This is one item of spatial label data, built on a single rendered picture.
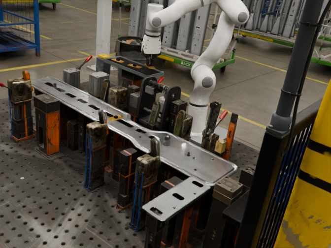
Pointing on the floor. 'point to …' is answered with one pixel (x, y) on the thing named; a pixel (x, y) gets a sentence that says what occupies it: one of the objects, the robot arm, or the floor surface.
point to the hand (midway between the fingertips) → (149, 62)
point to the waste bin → (129, 51)
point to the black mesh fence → (311, 110)
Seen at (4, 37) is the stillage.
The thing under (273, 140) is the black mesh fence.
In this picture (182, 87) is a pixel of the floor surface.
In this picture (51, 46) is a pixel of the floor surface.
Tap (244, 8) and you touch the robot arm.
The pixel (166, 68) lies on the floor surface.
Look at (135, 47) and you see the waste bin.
